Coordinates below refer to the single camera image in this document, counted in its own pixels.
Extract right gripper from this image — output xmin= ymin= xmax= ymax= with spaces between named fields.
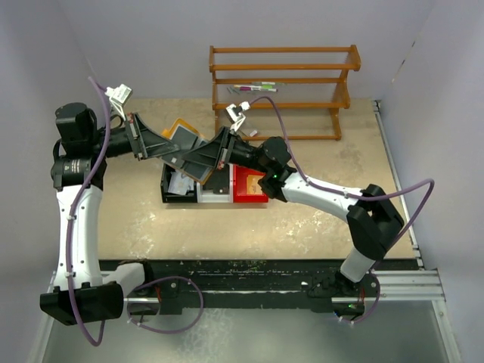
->
xmin=184 ymin=125 xmax=271 ymax=173

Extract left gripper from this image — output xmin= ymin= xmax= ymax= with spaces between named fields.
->
xmin=88 ymin=112 xmax=180 ymax=160

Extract black card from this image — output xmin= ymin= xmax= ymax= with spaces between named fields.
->
xmin=171 ymin=125 xmax=199 ymax=150

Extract orange leather card holder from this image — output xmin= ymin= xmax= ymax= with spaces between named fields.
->
xmin=160 ymin=118 xmax=213 ymax=185

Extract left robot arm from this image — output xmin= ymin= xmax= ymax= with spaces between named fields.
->
xmin=39 ymin=102 xmax=180 ymax=326

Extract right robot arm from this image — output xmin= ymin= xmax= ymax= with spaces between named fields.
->
xmin=182 ymin=127 xmax=404 ymax=296

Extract black cards in bin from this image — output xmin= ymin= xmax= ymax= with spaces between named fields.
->
xmin=203 ymin=166 xmax=230 ymax=194

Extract white cards in bin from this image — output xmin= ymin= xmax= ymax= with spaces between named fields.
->
xmin=168 ymin=171 xmax=195 ymax=196

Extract orange card in bin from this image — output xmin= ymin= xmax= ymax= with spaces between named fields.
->
xmin=246 ymin=174 xmax=264 ymax=196

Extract white plastic bin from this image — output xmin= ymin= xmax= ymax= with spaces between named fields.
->
xmin=196 ymin=165 xmax=233 ymax=203

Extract red plastic bin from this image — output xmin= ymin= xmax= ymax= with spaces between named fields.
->
xmin=233 ymin=165 xmax=268 ymax=203

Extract black plastic bin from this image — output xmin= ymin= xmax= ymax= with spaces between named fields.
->
xmin=160 ymin=164 xmax=197 ymax=204

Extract markers on shelf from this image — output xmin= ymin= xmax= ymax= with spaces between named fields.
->
xmin=227 ymin=82 xmax=284 ymax=95

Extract wooden shelf rack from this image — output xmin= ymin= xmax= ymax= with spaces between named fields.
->
xmin=209 ymin=45 xmax=361 ymax=141

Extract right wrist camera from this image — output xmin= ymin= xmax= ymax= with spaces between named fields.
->
xmin=225 ymin=101 xmax=250 ymax=134

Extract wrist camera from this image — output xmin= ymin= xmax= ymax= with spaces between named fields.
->
xmin=104 ymin=84 xmax=132 ymax=120
xmin=225 ymin=101 xmax=250 ymax=134

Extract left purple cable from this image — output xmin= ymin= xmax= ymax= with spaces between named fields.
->
xmin=66 ymin=76 xmax=113 ymax=347

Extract purple cable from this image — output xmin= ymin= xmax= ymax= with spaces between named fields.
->
xmin=66 ymin=76 xmax=113 ymax=347
xmin=245 ymin=96 xmax=436 ymax=273

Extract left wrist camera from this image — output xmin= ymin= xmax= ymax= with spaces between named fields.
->
xmin=104 ymin=84 xmax=132 ymax=120

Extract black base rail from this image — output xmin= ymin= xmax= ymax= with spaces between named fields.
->
xmin=100 ymin=259 xmax=381 ymax=315

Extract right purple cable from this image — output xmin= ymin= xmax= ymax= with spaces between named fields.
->
xmin=245 ymin=96 xmax=436 ymax=273

